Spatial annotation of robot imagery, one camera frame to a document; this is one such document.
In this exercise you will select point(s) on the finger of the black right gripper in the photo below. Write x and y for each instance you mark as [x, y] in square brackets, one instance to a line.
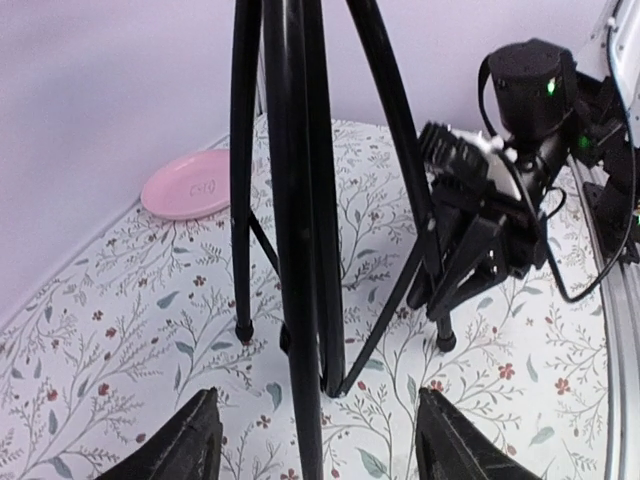
[475, 265]
[427, 289]

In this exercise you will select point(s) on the black perforated music stand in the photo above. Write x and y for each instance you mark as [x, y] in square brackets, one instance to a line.
[282, 43]

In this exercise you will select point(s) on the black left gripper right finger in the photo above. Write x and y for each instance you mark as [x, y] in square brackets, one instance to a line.
[449, 446]

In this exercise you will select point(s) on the pink plastic plate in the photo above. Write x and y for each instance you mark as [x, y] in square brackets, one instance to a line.
[189, 188]

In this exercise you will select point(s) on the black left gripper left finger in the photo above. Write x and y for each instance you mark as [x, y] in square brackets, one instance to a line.
[187, 447]

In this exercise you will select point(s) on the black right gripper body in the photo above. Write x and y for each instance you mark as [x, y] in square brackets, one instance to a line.
[534, 166]

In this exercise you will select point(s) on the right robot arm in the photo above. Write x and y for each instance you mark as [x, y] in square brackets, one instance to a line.
[589, 100]

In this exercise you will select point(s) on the aluminium front rail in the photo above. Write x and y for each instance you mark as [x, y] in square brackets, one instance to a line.
[619, 294]

